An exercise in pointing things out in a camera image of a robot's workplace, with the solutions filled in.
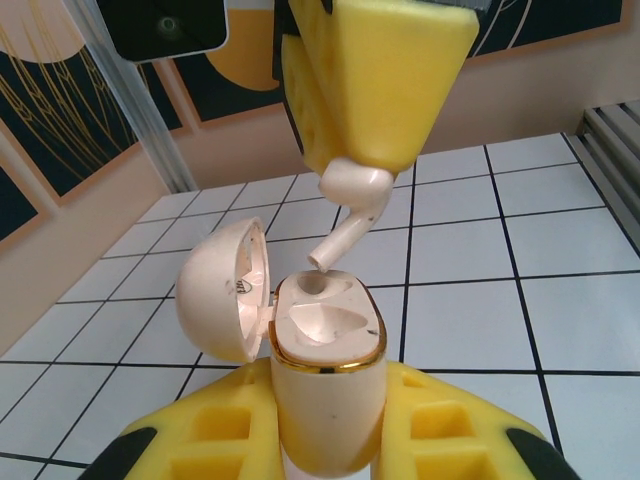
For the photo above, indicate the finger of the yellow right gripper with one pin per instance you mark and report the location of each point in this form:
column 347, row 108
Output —
column 390, row 75
column 302, row 120

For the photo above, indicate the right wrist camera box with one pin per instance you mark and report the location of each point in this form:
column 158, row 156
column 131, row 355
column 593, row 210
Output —
column 170, row 25

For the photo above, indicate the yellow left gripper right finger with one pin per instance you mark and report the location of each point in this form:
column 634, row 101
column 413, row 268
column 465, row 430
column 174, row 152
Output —
column 450, row 450

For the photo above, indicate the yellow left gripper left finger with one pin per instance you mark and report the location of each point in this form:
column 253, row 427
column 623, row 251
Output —
column 175, row 425

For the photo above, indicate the aluminium frame post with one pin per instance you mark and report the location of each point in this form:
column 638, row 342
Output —
column 155, row 130

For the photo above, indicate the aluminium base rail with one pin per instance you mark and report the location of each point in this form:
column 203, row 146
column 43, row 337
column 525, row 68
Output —
column 612, row 125

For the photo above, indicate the cream earbud charging case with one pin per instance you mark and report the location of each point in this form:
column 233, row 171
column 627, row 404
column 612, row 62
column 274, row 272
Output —
column 325, row 400

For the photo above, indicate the wall panel pink leaves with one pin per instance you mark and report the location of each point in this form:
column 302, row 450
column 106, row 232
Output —
column 550, row 25

